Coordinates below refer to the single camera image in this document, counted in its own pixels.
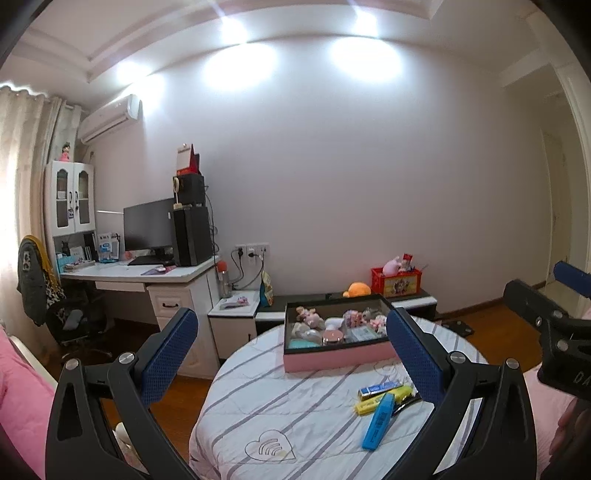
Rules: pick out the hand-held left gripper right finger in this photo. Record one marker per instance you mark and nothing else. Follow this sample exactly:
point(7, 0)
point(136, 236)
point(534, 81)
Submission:
point(411, 355)

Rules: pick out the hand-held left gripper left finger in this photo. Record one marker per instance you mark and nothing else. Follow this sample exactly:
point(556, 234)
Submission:
point(168, 355)

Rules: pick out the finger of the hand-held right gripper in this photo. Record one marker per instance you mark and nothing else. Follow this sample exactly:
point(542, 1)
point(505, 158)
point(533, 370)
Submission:
point(572, 277)
point(526, 300)

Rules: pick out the pastel building block donut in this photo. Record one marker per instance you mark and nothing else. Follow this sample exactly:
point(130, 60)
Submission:
point(353, 318)

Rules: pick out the pink storage box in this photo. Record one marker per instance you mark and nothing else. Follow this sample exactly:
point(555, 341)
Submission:
point(337, 360)

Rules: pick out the rose gold round tin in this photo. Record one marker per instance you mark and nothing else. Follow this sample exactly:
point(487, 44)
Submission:
point(332, 339)

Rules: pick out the white round vented device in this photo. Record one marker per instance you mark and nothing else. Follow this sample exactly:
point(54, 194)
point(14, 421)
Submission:
point(333, 323)

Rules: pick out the white pink building block cat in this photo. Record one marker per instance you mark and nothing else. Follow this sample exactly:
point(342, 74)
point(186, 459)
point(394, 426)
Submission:
point(308, 316)

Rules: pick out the person's right hand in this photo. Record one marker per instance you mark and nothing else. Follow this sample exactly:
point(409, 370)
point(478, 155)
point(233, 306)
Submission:
point(565, 429)

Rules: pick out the dark blue flat box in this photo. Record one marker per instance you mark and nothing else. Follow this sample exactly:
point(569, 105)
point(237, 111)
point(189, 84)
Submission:
point(376, 390)

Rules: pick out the black pen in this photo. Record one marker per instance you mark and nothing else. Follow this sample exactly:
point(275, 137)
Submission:
point(406, 405)

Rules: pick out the grey pink plush toy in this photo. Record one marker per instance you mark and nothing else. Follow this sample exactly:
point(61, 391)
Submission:
point(375, 319)

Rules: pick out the pink embroidered quilt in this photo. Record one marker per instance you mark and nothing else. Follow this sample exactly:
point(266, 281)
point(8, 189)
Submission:
point(545, 415)

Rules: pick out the black bathroom scale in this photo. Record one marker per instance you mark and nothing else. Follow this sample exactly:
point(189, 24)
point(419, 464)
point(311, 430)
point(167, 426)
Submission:
point(459, 327)

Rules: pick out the light blue small box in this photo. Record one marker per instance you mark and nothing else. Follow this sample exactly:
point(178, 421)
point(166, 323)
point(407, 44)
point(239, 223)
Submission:
point(359, 333)

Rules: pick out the yellow highlighter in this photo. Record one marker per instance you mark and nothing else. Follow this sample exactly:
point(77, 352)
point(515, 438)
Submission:
point(369, 407)

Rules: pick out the white bedside table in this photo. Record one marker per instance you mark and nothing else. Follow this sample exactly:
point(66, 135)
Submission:
point(231, 332)

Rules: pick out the red printed crate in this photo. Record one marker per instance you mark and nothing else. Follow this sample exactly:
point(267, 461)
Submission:
point(399, 284)

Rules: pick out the blue highlighter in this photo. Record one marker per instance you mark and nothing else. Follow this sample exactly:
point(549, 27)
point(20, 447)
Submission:
point(378, 422)

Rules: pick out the orange plush toy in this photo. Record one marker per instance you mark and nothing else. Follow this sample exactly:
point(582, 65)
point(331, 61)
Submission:
point(356, 290)

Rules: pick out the white desk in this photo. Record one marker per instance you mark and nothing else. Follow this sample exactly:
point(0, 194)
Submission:
point(138, 274)

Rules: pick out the orange cap bottle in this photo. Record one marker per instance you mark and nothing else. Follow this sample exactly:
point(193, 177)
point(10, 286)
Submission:
point(224, 281)

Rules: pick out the black keyboard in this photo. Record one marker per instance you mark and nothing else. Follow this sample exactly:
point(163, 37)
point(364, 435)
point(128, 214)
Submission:
point(147, 261)

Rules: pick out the black office chair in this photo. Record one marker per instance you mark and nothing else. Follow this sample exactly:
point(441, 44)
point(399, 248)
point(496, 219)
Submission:
point(74, 323)

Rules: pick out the teal flat object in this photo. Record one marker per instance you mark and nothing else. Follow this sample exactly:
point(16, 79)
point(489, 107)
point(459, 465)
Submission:
point(302, 344)

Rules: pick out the colourful snack bag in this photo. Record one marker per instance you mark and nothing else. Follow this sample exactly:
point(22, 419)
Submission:
point(266, 290)

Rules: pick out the black computer tower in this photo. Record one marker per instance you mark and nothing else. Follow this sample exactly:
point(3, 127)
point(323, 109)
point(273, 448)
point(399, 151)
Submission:
point(191, 235)

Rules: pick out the blue white carton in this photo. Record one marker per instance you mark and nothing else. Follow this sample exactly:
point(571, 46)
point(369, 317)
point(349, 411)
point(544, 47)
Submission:
point(107, 245)

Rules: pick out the black computer monitor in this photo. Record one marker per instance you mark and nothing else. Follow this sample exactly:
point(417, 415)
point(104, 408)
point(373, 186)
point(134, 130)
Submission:
point(147, 226)

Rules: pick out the dark patterned jacket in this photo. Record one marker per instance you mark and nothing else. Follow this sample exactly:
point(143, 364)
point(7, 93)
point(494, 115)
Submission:
point(32, 277)

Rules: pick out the black speaker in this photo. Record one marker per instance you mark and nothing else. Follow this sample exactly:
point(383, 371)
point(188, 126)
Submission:
point(191, 189)

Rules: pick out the white glass door cabinet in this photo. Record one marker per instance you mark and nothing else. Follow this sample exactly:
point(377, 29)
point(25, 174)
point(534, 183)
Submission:
point(69, 198)

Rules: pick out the red white desk calendar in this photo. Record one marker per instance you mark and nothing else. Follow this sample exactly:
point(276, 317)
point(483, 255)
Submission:
point(184, 159)

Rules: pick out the beige curtain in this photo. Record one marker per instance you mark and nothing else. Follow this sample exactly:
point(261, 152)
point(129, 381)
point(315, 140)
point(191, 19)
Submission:
point(23, 184)

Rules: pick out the small doll figure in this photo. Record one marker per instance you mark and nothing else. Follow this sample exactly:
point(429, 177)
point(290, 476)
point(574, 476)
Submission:
point(66, 152)

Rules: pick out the white air conditioner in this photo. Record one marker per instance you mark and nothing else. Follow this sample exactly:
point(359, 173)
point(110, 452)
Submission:
point(106, 120)

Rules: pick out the white door frame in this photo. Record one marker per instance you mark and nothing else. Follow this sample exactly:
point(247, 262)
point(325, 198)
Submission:
point(554, 207)

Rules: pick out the white wall outlets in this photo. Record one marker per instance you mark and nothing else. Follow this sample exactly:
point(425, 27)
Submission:
point(251, 250)

